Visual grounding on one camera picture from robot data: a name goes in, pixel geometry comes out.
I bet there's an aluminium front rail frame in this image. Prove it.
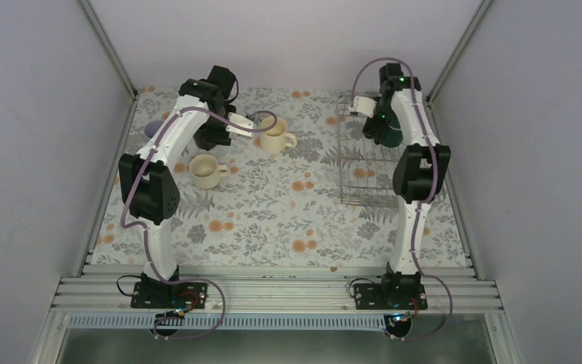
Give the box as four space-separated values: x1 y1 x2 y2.
32 263 520 363

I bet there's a beige white mug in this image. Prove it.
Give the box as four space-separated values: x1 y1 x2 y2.
189 154 230 190

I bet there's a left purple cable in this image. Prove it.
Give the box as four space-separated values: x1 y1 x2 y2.
120 106 278 341

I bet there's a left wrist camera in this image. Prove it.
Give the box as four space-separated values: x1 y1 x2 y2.
226 113 255 137

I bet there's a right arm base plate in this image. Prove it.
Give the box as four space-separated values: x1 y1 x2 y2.
352 283 429 311

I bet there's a lilac plastic cup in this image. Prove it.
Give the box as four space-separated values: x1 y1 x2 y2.
144 120 163 139

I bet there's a metal wire dish rack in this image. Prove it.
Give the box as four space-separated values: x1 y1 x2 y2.
336 97 405 207

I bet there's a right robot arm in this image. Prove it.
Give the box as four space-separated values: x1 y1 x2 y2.
351 61 451 309

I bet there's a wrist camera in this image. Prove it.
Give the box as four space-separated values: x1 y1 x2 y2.
349 96 377 118
226 113 255 137

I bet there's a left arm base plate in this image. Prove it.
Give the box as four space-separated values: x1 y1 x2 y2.
130 281 208 310

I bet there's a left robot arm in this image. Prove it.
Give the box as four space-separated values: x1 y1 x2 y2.
118 65 238 307

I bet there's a cream ribbed mug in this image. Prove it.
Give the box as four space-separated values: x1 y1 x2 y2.
259 116 298 153

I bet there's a purple cable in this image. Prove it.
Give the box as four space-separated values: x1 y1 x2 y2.
120 106 278 341
351 58 455 344

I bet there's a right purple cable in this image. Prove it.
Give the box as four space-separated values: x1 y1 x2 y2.
351 58 455 344

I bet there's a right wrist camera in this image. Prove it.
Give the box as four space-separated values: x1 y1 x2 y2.
349 96 377 118

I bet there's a dark green mug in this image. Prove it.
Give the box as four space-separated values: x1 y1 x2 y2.
380 113 403 148

